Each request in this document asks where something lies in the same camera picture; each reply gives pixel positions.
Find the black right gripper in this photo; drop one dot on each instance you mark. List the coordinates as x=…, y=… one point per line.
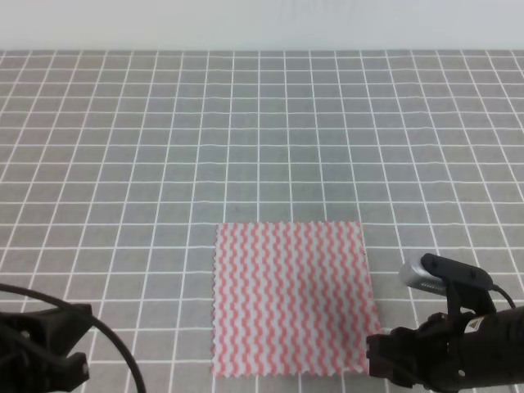
x=445, y=354

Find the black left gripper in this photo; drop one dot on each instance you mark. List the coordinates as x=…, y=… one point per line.
x=36, y=351

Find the pink white wavy striped towel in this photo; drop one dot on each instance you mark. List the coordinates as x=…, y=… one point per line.
x=291, y=298

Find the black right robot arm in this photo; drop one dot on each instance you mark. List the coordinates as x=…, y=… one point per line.
x=508, y=347

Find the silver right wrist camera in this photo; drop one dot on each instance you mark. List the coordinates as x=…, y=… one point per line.
x=463, y=285

